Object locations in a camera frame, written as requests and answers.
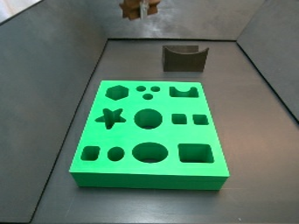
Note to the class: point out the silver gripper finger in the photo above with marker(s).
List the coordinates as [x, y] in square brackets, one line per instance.
[144, 7]

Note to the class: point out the black curved fixture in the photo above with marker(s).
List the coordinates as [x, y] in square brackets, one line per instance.
[183, 58]

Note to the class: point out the green foam shape board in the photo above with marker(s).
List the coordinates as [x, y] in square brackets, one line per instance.
[150, 138]

